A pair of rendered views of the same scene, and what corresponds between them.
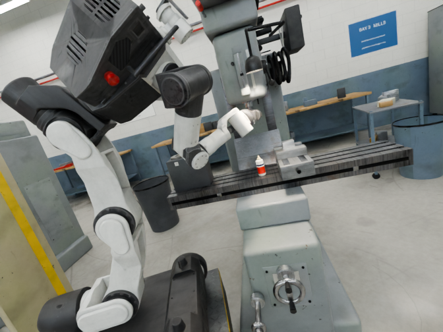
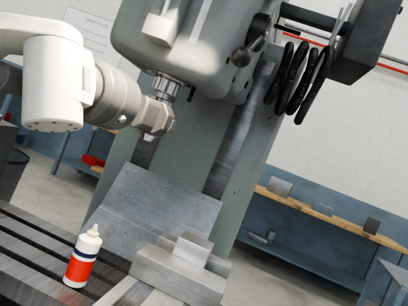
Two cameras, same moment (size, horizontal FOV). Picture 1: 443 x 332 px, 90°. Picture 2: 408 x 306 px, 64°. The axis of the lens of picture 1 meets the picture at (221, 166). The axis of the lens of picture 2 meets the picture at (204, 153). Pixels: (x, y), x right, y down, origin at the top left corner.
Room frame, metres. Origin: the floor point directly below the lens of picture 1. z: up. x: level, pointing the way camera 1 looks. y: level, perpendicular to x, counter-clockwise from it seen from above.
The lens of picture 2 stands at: (0.58, -0.31, 1.23)
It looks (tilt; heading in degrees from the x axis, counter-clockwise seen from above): 3 degrees down; 358
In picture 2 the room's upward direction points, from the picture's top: 22 degrees clockwise
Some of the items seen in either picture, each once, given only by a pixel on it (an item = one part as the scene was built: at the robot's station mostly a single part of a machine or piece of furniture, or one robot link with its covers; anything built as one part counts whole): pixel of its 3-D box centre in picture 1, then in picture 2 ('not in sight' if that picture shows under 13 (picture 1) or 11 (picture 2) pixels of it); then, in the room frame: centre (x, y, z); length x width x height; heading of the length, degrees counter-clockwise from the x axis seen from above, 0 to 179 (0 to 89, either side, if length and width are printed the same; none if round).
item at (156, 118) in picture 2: (246, 118); (123, 106); (1.10, -0.18, 1.23); 0.13 x 0.12 x 0.10; 65
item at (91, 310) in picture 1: (113, 298); not in sight; (0.80, 0.58, 0.68); 0.21 x 0.20 x 0.13; 94
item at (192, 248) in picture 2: (288, 146); (190, 255); (1.16, -0.38, 1.03); 0.06 x 0.05 x 0.06; 78
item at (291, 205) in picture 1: (268, 193); not in sight; (1.19, -0.22, 0.78); 0.50 x 0.35 x 0.12; 169
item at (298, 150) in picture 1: (291, 152); (178, 277); (1.10, -0.36, 1.01); 0.15 x 0.06 x 0.04; 78
